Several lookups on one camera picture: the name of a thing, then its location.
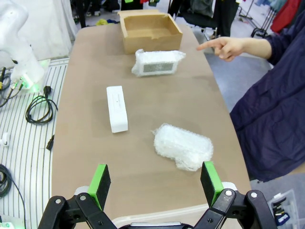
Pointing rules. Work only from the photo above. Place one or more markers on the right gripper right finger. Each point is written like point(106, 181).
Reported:
point(210, 183)

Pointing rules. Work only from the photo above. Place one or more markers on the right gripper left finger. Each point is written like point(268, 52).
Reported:
point(100, 183)

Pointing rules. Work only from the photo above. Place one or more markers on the fully bubble-wrapped clock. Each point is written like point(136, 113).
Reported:
point(181, 145)

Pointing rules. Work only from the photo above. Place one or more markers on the white unwrapped digital clock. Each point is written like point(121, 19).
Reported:
point(116, 107)

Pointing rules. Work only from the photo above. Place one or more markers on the bubble-wrapped clock with visible face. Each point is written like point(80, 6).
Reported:
point(157, 59)

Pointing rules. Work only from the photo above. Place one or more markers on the person's right forearm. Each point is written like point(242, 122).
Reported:
point(257, 47)

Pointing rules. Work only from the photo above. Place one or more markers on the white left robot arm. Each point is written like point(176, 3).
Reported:
point(16, 35)

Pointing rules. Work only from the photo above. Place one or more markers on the person's right hand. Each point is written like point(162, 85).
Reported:
point(228, 47)

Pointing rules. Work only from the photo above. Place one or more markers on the white grooved mounting platform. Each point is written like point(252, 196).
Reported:
point(31, 155)

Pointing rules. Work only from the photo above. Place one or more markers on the clear plastic parts organiser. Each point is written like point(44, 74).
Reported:
point(293, 205)

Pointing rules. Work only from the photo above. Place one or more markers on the person in purple jacket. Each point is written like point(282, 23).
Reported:
point(274, 107)

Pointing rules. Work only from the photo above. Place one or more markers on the small white adapter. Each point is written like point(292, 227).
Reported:
point(5, 139)

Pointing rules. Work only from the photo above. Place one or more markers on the brown cardboard box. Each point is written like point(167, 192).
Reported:
point(152, 43)

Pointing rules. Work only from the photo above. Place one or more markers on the black metal clothes rack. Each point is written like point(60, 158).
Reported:
point(259, 30)

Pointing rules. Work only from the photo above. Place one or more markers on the yellow green crumpled cloth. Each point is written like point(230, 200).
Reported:
point(102, 22)

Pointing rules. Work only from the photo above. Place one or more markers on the black office chair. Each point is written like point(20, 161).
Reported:
point(224, 16)

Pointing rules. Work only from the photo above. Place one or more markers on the long red dress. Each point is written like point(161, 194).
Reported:
point(286, 16)

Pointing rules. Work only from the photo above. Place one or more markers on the black metal post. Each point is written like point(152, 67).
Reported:
point(81, 14)

